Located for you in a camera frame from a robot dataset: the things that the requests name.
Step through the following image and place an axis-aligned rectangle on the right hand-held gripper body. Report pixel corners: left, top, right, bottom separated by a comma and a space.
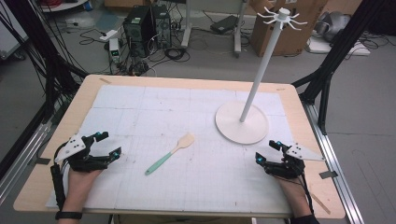
262, 142, 327, 180

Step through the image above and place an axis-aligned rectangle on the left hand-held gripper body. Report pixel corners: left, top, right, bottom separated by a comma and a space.
54, 133, 110, 173

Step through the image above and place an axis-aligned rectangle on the person's right hand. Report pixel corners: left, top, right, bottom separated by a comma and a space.
273, 175, 306, 202

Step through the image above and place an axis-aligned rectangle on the person's left hand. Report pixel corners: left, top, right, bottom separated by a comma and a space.
63, 168, 105, 213

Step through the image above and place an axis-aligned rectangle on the white stand with hooks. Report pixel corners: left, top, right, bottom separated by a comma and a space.
214, 7, 309, 146

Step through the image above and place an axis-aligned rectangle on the thin wooden stick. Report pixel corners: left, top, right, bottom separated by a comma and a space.
310, 192, 332, 216

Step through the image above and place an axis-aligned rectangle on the black sleeve cuff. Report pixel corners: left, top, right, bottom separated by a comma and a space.
290, 214, 320, 224

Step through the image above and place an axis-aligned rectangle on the black wristband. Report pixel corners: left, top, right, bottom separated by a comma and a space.
54, 210, 84, 221

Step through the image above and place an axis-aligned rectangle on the white grid mat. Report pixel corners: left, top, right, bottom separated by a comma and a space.
45, 84, 295, 216

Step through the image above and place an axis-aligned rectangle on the small device with green display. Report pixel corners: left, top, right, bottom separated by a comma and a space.
108, 37, 121, 63

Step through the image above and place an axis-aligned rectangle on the white power strip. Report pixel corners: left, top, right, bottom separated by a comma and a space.
99, 29, 120, 43

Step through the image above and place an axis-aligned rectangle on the brown cardboard box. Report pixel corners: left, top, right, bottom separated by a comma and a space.
249, 0, 329, 58

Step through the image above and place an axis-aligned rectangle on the large black computer tower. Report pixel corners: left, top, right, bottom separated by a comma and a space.
122, 5, 157, 58

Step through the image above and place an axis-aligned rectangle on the flat white board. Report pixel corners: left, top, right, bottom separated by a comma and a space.
305, 36, 372, 57

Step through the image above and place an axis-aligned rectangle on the white metal stand leg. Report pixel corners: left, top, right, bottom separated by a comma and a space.
233, 0, 250, 58
180, 0, 193, 49

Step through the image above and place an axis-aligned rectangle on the slim black computer tower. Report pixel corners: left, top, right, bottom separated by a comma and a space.
151, 4, 173, 49

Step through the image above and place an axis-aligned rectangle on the flat black device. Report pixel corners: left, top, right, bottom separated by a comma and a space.
209, 14, 240, 35

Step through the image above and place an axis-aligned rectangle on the grey bag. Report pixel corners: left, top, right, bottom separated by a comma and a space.
315, 10, 352, 44

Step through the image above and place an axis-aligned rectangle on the round white table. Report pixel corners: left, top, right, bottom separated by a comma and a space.
39, 0, 91, 14

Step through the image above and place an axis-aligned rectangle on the thin black cable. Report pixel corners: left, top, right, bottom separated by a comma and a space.
299, 174, 315, 217

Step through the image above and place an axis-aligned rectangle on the aluminium rail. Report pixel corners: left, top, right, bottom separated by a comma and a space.
302, 102, 366, 224
0, 120, 53, 204

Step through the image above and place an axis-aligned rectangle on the green handled wooden spatula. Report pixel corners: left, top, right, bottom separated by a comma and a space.
144, 133, 196, 176

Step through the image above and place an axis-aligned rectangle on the black metal frame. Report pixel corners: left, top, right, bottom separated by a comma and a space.
0, 0, 90, 181
291, 0, 389, 136

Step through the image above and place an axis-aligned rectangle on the coiled black cable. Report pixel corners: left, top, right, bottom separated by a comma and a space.
163, 46, 191, 63

